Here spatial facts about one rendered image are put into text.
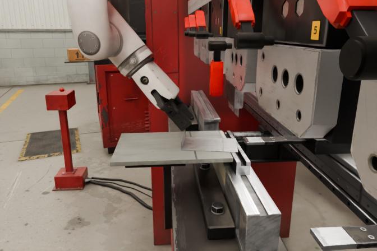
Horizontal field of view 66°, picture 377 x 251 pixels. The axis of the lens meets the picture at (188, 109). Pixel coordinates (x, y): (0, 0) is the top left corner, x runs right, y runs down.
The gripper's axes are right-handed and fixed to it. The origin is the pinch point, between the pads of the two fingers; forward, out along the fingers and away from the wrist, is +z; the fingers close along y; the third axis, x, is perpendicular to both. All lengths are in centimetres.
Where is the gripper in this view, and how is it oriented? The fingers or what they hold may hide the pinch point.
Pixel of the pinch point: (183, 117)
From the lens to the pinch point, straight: 69.8
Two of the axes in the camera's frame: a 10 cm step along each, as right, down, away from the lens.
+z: 6.4, 7.6, 1.4
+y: 0.9, -2.6, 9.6
